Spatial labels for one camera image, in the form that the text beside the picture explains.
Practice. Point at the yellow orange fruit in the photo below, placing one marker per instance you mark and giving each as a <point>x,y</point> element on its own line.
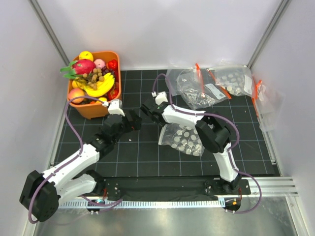
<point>78,83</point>
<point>86,55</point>

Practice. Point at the purple grape bunch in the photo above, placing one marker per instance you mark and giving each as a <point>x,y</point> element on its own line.
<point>105,70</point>

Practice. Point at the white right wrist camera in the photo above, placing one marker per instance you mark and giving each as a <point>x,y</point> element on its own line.
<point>161,97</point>

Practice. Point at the pink dragon fruit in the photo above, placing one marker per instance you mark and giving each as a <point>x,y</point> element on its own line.
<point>77,68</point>

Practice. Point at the brown longan cluster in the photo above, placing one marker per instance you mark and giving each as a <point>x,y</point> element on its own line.
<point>93,79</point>

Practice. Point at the dotted zip bag rear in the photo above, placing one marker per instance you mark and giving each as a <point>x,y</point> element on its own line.
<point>235,79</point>

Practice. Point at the red bell pepper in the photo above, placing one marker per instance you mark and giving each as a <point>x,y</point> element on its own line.
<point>113,64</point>

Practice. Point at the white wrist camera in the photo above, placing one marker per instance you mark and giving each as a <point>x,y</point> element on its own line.
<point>115,107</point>
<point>161,97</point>

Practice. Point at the pink peach toy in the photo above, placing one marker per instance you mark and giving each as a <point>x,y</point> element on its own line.
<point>99,63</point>

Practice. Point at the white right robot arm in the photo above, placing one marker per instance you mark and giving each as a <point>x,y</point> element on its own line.
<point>213,131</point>

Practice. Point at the yellow lemon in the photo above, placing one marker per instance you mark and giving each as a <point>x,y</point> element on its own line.
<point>102,99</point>

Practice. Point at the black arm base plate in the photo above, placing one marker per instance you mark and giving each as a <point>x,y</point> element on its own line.
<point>167,188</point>

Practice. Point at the crumpled clear zip bag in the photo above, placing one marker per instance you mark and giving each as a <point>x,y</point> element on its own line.
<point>196,86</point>

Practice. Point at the slotted cable duct rail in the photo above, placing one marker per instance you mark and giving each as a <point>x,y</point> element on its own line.
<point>81,203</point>

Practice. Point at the black grid cutting mat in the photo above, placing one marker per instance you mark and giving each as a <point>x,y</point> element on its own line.
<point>138,153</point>

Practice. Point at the yellow orange fruit left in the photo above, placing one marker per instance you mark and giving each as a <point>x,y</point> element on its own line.
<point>78,83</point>

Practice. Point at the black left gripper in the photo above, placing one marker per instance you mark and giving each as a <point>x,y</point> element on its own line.
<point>134,125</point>

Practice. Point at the clear bags stack right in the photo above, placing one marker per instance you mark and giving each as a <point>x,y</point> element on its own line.
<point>268,101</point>

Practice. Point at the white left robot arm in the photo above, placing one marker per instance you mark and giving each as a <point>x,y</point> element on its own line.
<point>44,192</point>

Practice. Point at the yellow orange top fruit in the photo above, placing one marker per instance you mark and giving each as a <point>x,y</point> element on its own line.
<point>86,55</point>

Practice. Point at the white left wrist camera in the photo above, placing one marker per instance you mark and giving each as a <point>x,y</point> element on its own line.
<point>115,107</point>

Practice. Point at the orange plastic fruit basket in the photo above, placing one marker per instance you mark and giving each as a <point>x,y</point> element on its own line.
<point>90,111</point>

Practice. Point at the clear polka dot zip bag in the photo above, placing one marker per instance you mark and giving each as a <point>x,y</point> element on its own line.
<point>181,138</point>

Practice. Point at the yellow banana bunch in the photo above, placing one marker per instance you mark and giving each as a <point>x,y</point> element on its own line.
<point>102,87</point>

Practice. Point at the orange red peach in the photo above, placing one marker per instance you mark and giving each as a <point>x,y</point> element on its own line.
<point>76,95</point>

